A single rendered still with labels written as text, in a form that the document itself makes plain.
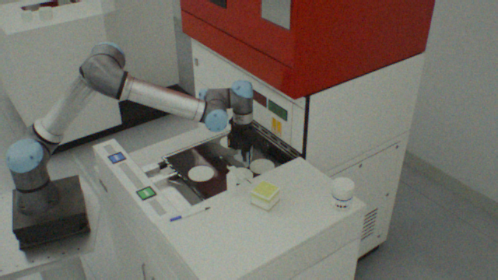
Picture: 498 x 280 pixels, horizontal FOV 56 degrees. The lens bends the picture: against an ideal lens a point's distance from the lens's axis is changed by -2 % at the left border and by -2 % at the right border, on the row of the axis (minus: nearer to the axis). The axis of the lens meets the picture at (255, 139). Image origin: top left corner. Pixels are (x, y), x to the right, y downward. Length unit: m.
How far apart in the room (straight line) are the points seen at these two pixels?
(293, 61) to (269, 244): 0.61
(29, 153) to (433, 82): 2.41
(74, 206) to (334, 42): 1.09
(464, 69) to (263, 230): 1.90
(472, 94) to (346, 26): 1.51
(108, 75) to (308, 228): 0.79
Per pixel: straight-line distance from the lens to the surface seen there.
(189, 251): 1.49
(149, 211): 1.64
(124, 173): 1.84
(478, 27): 2.98
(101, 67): 1.56
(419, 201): 3.27
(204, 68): 2.30
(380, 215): 2.60
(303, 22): 1.58
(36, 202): 1.81
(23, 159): 1.73
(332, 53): 1.73
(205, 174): 1.86
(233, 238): 1.51
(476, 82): 3.07
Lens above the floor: 2.04
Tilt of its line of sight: 34 degrees down
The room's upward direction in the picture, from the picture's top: straight up
